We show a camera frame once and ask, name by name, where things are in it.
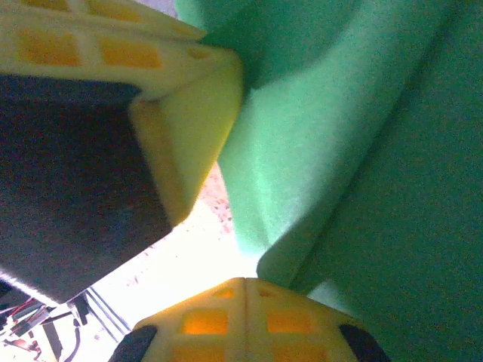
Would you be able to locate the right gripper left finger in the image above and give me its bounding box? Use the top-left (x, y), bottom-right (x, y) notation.
top-left (108, 278), bottom-right (247, 362)

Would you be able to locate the aluminium frame rail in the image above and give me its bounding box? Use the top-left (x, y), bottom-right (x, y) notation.
top-left (86, 285), bottom-right (134, 340)

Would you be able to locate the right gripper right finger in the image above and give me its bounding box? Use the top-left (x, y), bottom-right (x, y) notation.
top-left (245, 278), bottom-right (392, 362)

